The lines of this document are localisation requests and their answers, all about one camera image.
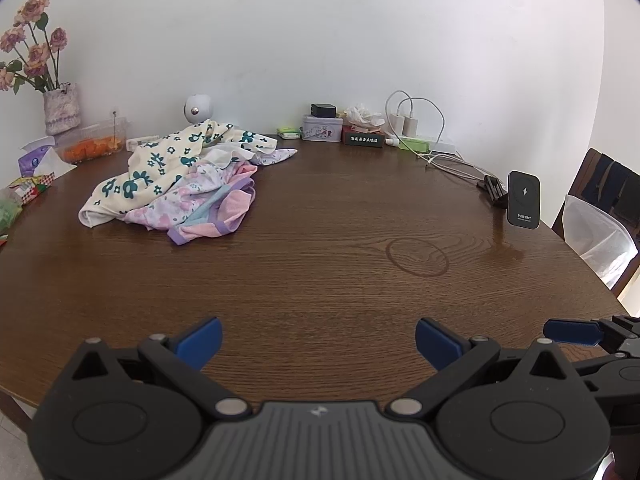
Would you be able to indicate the white plug charger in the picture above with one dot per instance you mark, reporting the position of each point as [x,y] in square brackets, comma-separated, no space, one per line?
[411,126]
[397,124]

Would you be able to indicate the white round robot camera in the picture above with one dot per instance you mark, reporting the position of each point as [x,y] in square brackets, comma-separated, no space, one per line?
[196,107]

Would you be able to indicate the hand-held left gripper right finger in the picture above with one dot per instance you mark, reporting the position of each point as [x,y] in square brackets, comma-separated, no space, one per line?
[437,342]

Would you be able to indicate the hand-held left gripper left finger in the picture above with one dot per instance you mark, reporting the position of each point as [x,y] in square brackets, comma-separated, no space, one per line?
[200,342]

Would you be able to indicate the pink floral print garment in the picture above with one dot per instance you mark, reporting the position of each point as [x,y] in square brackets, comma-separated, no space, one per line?
[200,185]

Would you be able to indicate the black power adapter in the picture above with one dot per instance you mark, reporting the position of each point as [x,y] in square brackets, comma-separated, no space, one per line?
[323,110]

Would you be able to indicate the white power strip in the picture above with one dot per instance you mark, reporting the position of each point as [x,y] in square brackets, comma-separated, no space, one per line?
[442,146]

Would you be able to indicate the red checkered snack packet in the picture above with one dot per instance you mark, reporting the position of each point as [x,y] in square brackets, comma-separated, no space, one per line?
[32,184]

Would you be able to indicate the bright green flat box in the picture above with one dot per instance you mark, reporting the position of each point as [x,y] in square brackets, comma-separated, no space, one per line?
[414,144]

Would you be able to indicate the cream teal-flowered garment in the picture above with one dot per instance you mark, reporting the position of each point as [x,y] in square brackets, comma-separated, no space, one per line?
[145,170]

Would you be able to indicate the dark tissue box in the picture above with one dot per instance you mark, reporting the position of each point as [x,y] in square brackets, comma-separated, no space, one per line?
[363,137]

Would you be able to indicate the dark clothes on chair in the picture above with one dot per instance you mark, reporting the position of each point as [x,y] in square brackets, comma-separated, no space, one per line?
[612,185]

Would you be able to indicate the clear plastic food container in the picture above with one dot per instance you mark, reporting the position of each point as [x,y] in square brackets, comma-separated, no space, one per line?
[92,146]

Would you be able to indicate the small green box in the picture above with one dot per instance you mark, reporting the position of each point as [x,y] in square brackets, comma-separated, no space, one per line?
[289,133]

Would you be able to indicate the mottled white vase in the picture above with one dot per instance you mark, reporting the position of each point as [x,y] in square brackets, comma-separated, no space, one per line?
[62,110]

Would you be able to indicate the pink garment with purple trim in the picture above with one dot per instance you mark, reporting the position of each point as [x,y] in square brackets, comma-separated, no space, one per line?
[230,210]

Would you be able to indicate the brown wooden chair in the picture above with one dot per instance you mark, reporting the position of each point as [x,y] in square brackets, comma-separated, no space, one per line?
[582,170]

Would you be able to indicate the pink flower bouquet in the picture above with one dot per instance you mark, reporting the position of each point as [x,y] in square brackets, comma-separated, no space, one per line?
[35,55]

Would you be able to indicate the plastic bag with green contents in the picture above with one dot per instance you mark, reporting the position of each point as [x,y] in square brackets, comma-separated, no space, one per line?
[9,212]

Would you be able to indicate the purple tissue box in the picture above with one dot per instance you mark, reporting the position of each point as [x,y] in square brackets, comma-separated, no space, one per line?
[37,160]

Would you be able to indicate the crumpled white tissue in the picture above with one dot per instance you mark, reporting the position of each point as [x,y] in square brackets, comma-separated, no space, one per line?
[362,116]

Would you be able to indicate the pale printed tin box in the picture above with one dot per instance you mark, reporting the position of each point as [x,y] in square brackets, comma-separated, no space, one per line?
[322,130]

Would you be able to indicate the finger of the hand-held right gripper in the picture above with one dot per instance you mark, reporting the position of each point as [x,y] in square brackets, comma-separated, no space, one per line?
[572,332]

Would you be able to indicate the white plastic bag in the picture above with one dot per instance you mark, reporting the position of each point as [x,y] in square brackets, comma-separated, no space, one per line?
[595,240]

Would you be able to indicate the small white bottle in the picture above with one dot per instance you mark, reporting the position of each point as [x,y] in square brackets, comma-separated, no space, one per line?
[391,142]

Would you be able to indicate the black folding phone holder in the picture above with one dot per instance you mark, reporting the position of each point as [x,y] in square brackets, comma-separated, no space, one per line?
[492,191]

